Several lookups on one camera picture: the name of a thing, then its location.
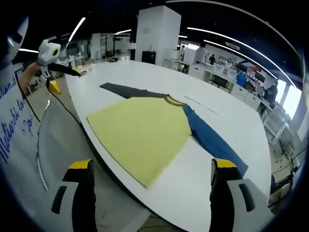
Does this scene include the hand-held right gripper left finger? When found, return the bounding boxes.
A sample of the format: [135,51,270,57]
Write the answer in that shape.
[36,159,98,232]

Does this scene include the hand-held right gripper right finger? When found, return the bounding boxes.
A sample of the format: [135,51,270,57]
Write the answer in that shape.
[209,158,275,232]

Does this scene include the yellow garment grey blue sleeves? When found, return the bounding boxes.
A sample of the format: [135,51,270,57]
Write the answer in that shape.
[86,82,249,189]

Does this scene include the person's left hand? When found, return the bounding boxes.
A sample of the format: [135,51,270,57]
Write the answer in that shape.
[31,61,43,77]

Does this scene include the white chest-worn device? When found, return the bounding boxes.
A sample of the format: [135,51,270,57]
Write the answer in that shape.
[7,16,29,61]

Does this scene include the black cabinet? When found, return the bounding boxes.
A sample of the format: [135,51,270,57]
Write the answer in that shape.
[141,50,156,65]

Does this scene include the white mesh chair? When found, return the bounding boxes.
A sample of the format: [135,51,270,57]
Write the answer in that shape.
[263,103,295,136]

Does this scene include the white square pillar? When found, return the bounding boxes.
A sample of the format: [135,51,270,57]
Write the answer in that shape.
[135,5,182,66]

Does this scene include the black office chair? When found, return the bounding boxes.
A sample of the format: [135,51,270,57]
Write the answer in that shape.
[211,74,229,87]

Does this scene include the blue container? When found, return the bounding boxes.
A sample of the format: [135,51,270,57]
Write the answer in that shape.
[236,73,247,87]

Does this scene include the white cabinet row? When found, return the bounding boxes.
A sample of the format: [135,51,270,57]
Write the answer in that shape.
[165,58,273,109]

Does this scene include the white box appliance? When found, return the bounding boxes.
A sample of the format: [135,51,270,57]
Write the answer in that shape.
[183,49,197,64]

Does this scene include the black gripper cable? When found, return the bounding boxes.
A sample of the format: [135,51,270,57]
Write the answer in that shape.
[16,79,83,126]

